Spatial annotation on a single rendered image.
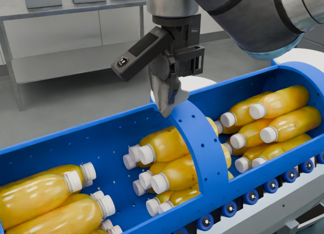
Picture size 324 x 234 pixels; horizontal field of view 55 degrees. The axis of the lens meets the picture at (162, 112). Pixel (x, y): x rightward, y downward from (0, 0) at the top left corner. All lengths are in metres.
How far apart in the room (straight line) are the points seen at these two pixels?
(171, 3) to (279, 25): 0.18
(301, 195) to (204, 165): 0.48
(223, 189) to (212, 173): 0.06
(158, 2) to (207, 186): 0.35
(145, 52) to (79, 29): 3.42
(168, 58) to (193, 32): 0.07
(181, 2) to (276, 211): 0.66
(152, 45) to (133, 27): 3.59
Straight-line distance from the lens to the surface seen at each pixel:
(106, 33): 4.04
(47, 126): 2.93
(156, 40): 0.55
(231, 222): 0.85
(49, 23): 3.88
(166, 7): 0.53
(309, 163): 1.01
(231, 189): 0.69
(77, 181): 0.62
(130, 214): 0.81
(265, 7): 0.43
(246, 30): 0.45
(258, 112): 0.84
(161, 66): 0.58
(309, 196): 1.07
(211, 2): 0.43
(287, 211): 1.01
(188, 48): 0.59
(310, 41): 3.91
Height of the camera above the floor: 1.58
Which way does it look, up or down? 32 degrees down
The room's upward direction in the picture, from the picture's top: straight up
